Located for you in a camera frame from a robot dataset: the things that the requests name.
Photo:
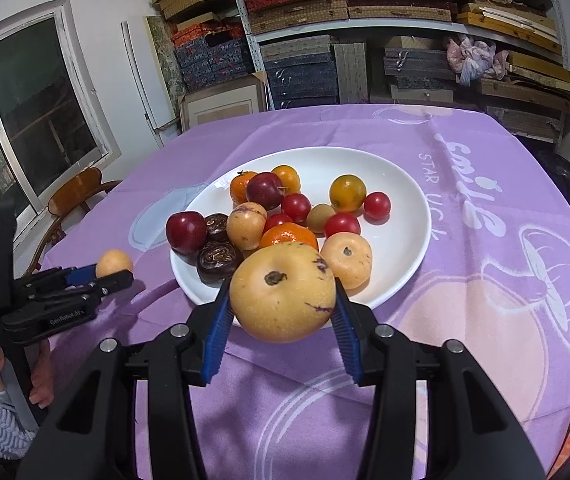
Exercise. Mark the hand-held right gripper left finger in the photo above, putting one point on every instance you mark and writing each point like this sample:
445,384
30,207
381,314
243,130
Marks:
215,340

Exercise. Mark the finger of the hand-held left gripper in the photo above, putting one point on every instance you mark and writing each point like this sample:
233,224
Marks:
110,282
82,275

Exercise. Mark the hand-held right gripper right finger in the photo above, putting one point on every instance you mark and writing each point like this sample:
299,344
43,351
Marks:
350,345

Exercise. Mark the brown longan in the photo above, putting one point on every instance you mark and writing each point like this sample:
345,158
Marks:
321,217
114,261

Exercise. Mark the dark water chestnut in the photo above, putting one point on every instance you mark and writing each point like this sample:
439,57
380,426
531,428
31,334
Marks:
216,226
217,261

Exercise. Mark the dark red plum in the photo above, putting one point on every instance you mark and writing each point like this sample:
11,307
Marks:
265,190
186,231

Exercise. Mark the white oval plate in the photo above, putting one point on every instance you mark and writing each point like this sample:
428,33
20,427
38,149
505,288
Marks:
400,250

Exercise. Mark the orange mandarin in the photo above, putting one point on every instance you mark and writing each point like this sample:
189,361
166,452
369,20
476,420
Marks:
240,187
287,236

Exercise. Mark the person's left hand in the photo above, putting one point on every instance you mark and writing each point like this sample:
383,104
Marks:
44,375

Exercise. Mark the wooden chair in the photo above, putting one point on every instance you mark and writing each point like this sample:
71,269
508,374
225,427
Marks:
72,192

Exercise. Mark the purple printed tablecloth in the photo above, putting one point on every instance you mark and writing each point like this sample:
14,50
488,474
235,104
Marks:
465,335

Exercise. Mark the white framed window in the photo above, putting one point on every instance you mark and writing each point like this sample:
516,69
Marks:
25,110

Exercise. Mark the white board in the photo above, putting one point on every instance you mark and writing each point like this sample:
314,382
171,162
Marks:
145,80

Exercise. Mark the framed picture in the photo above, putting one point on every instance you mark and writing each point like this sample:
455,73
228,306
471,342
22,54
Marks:
220,105

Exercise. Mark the mottled green panel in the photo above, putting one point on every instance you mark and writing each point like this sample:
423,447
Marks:
162,55

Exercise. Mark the stack of blue floral boxes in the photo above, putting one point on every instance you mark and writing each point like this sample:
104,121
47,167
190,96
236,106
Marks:
212,60

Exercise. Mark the upright woven box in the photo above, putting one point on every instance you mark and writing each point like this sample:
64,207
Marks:
351,72

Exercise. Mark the stack of dark blue boxes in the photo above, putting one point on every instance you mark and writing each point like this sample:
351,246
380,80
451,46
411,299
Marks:
297,77

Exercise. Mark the stack of dark grey boxes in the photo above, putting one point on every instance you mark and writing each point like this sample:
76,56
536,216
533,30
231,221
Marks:
415,72

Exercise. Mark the pink plastic bag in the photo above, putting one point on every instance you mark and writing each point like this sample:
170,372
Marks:
475,57

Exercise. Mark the metal shelf rack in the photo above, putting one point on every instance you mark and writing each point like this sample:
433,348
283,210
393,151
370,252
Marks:
365,27

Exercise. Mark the long tan woven box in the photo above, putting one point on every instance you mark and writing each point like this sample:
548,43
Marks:
295,17

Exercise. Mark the stack of wooden cases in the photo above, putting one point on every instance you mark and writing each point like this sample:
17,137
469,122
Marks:
525,70

